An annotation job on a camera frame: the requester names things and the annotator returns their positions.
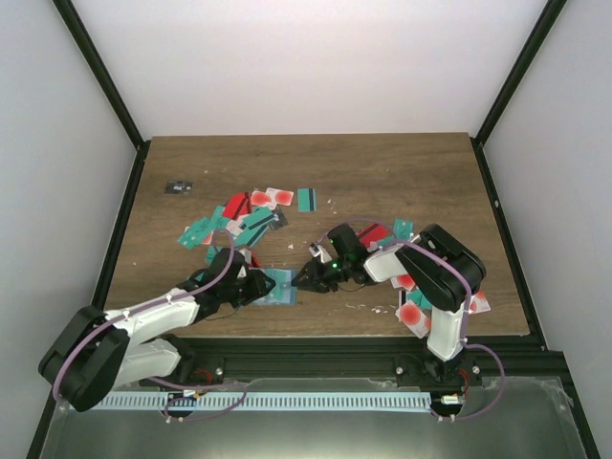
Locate black frame post right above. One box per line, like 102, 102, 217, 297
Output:
472, 0, 570, 144

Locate white card red circles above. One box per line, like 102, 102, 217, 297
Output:
251, 187, 294, 209

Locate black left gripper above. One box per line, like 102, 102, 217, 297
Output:
222, 271, 275, 309

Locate small black card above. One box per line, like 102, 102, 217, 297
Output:
164, 181, 193, 195

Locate black frame post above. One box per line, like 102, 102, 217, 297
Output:
51, 0, 146, 150
472, 0, 570, 144

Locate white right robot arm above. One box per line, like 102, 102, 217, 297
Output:
292, 223, 487, 385

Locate teal VIP card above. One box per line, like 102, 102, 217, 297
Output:
263, 270, 294, 304

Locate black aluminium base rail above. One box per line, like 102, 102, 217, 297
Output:
138, 336, 484, 389

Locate black frame post left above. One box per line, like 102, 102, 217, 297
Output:
51, 0, 146, 150

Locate light blue card holder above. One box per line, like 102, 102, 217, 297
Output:
251, 268, 298, 307

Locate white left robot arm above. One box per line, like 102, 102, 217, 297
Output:
38, 248, 276, 412

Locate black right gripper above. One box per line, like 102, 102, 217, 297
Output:
293, 257, 351, 295

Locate light blue slotted cable duct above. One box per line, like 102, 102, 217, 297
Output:
94, 391, 431, 413

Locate teal card with black stripe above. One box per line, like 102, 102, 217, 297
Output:
297, 187, 317, 212

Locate white card large red circle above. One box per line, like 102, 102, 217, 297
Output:
395, 300, 431, 339

